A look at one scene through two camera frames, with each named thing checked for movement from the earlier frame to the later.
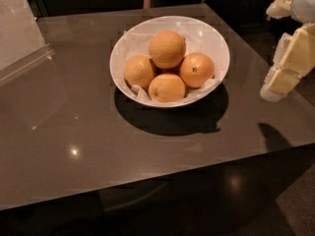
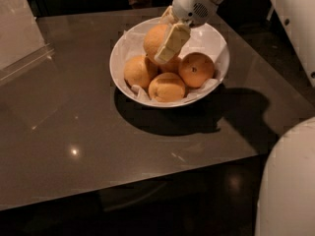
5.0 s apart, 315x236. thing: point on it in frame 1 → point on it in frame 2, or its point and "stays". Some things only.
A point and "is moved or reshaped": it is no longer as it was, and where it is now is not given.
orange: x=196 y=68 stays
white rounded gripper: x=304 y=4 → x=191 y=4
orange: x=139 y=70 stays
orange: x=166 y=48 is moved or reshaped
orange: x=166 y=88 stays
